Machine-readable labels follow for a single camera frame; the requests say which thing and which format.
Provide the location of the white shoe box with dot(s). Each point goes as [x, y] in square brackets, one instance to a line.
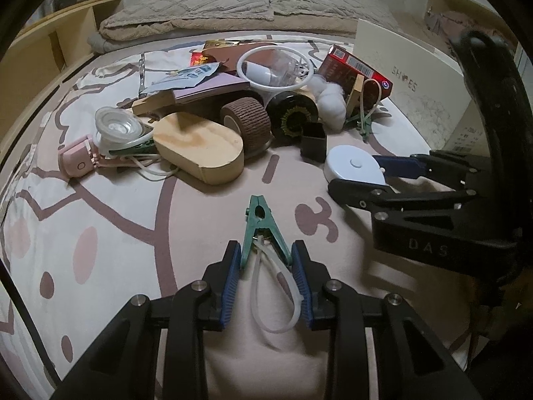
[428, 88]

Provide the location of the left grey quilted pillow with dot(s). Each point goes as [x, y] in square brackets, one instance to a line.
[160, 11]

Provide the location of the brown leather piece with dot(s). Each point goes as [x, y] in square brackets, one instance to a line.
[228, 57]

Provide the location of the wooden side shelf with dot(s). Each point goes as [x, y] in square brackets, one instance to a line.
[44, 51]

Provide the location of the small wooden block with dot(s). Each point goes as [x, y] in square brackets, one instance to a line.
[353, 100]

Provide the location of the beige duvet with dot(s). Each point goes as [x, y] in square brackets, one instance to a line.
[122, 30]

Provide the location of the small black square cup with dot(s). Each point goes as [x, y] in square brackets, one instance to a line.
[313, 144]

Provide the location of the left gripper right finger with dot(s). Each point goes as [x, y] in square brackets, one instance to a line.
[310, 278]

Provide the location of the pink handheld fan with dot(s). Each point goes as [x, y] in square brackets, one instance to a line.
[78, 158]

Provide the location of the purple notebook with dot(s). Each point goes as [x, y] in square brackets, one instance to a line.
[219, 84]

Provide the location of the black round tin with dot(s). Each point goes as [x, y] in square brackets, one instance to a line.
[289, 112]

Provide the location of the oval wooden board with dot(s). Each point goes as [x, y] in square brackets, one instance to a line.
[208, 151]

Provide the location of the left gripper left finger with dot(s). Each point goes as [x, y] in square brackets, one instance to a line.
[223, 280]

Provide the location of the blue white wipe packet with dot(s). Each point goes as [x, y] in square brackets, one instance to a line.
[184, 79]

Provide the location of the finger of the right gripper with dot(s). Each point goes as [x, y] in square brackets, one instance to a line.
[411, 167]
[362, 195]

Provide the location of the green clip with white loop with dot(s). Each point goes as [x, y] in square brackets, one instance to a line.
[263, 236]

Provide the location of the red cardboard box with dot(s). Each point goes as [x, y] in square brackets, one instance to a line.
[342, 67]

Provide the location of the cartoon print blanket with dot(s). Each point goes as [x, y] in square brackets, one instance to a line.
[77, 251]

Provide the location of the pile of clothes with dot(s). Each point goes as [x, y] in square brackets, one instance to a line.
[447, 23]

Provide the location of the white cotton ball bag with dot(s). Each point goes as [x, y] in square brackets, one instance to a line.
[329, 101]

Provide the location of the brown bandage roll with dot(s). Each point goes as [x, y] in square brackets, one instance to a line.
[249, 119]

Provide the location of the white round tape measure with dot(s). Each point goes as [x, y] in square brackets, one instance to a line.
[348, 162]

